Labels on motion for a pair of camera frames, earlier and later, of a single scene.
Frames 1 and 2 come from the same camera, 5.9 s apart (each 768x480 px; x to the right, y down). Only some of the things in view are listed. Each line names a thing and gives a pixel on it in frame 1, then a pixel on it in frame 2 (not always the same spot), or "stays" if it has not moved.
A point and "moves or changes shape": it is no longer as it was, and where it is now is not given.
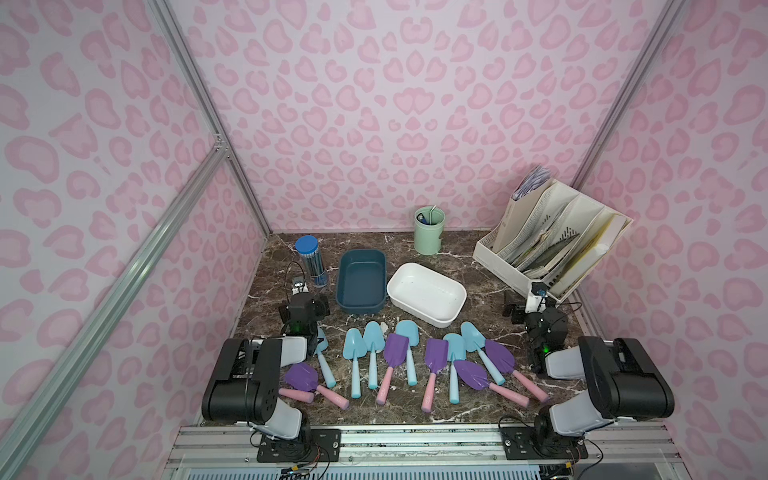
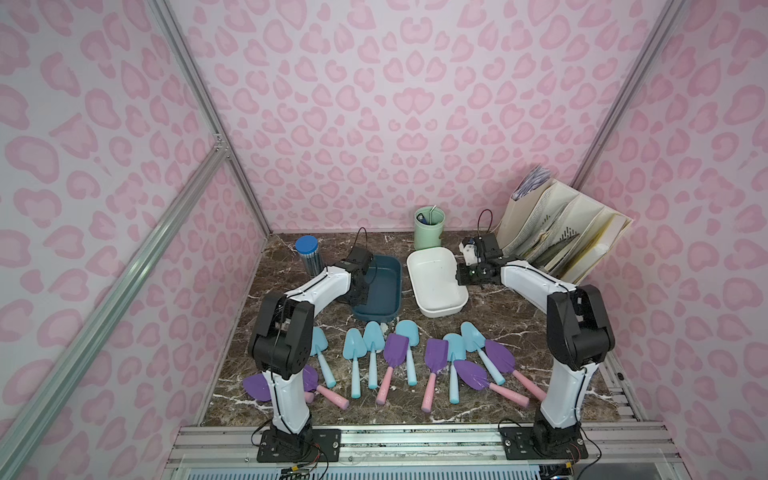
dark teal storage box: x=361 y=281 moves or changes shape
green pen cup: x=429 y=224 stays
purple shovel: x=395 y=353 stays
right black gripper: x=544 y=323 -> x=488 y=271
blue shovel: x=374 y=341 stays
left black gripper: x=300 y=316 -> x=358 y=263
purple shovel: x=436 y=351 stays
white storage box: x=425 y=295 moves or changes shape
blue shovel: x=409 y=329 stays
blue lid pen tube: x=309 y=247 stays
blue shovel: x=354 y=348 stays
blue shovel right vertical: x=456 y=350 stays
